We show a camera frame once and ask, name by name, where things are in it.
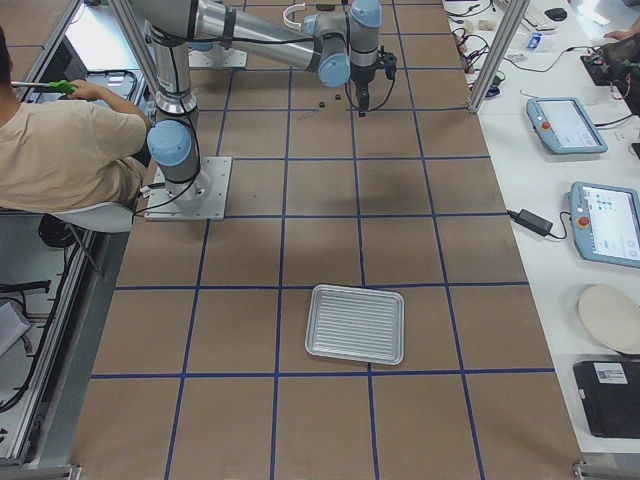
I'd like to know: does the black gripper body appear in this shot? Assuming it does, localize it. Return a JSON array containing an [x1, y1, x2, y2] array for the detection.
[[350, 45, 396, 108]]

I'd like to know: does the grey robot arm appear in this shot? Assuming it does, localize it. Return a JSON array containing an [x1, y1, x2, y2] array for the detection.
[[131, 1, 397, 219]]

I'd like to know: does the ribbed metal tray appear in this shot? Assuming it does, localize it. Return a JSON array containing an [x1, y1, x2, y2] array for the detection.
[[305, 284, 405, 365]]

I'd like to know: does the white curved plastic part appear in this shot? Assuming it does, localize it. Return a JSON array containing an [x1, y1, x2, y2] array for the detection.
[[282, 2, 306, 32]]

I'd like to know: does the far teach pendant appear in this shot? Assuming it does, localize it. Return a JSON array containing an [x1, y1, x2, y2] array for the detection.
[[526, 97, 608, 155]]

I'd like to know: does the teach pendant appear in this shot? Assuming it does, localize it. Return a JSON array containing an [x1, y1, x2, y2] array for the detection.
[[526, 97, 608, 155], [568, 182, 639, 268]]

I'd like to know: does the black computer mouse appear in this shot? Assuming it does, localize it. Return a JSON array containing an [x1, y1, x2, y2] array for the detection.
[[544, 7, 568, 22]]

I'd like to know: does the black power adapter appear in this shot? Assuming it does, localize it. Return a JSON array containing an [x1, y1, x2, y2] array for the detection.
[[507, 209, 553, 237]]

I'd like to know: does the near teach pendant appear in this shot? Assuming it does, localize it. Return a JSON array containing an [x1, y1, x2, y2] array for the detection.
[[568, 182, 639, 268]]

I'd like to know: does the person in beige shirt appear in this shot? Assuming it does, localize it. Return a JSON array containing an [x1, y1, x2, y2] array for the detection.
[[1, 47, 152, 214]]

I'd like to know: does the white chair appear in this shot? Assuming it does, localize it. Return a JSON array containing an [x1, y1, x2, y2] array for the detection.
[[53, 202, 134, 279]]

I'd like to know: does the beige round plate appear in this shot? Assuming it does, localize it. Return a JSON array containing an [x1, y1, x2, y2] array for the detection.
[[578, 285, 639, 356]]

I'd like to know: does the black tablet device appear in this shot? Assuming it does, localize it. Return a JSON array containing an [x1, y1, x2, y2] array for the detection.
[[573, 361, 639, 439]]

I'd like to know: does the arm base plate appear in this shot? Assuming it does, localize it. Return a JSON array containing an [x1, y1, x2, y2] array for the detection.
[[143, 157, 232, 221], [189, 47, 248, 70]]

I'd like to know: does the aluminium frame post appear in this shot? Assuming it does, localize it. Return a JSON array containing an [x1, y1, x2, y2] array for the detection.
[[468, 0, 530, 114], [110, 0, 158, 97]]

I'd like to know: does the left aluminium frame post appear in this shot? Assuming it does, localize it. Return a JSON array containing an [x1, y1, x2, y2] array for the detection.
[[110, 0, 158, 97]]

